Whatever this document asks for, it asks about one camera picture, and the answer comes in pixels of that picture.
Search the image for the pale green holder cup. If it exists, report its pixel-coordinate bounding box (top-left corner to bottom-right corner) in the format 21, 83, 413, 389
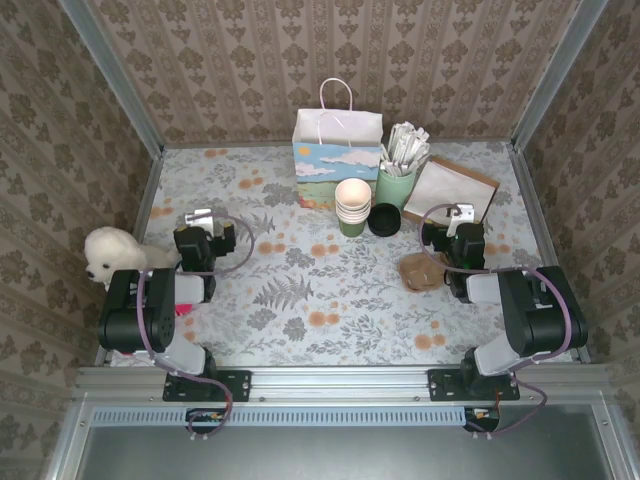
375, 159, 416, 214

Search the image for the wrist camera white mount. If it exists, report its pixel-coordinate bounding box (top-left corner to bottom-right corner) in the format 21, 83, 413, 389
443, 202, 476, 226
183, 208, 227, 236

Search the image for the floral tablecloth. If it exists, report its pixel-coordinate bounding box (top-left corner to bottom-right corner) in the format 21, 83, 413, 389
107, 142, 576, 369

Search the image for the brown cardboard napkin tray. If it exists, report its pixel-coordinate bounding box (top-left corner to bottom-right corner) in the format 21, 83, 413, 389
401, 154, 501, 226

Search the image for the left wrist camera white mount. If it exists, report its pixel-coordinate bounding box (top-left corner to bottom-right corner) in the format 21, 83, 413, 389
183, 208, 227, 236

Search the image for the white seal plush toy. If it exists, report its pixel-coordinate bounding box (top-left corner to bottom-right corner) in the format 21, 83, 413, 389
83, 226, 181, 291

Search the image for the aluminium side rail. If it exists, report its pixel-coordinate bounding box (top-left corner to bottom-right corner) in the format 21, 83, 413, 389
508, 142, 594, 365
94, 147, 167, 366

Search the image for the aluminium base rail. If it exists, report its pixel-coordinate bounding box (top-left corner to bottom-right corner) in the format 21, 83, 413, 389
74, 364, 611, 401

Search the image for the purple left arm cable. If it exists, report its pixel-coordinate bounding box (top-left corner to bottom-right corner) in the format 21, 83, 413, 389
135, 212, 256, 444

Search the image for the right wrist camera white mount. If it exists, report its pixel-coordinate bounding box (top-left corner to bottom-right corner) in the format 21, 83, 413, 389
443, 202, 476, 226

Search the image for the stack of green paper cups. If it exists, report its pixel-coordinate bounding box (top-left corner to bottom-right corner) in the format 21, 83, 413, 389
334, 178, 374, 237

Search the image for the stack of black cup lids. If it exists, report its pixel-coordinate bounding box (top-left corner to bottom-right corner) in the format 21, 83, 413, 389
367, 202, 402, 237

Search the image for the bundle of paper-wrapped straws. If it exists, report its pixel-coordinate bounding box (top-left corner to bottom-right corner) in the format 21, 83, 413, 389
379, 122, 431, 177

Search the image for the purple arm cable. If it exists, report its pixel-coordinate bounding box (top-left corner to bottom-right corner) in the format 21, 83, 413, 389
135, 212, 256, 444
419, 202, 574, 441

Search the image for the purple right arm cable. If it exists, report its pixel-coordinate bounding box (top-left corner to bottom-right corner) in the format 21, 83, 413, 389
419, 202, 574, 441

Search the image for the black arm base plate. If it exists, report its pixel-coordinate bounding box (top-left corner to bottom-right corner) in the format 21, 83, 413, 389
163, 368, 252, 403
427, 368, 521, 403

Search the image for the aluminium frame post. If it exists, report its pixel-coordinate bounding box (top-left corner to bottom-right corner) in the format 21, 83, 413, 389
58, 0, 167, 157
508, 0, 612, 151

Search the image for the black connector housing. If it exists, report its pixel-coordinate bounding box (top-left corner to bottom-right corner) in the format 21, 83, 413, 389
185, 407, 234, 435
463, 405, 502, 434

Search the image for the grey metal sheet panel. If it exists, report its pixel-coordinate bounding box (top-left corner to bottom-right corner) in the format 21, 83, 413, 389
47, 399, 631, 480

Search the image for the white slotted cable duct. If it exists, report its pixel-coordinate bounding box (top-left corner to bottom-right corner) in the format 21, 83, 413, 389
92, 405, 464, 427

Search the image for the landscape print paper gift bag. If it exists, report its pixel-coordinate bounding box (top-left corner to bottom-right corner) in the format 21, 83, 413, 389
292, 77, 385, 211

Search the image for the stack of white napkins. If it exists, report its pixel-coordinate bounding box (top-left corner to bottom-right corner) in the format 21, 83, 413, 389
404, 158, 494, 221

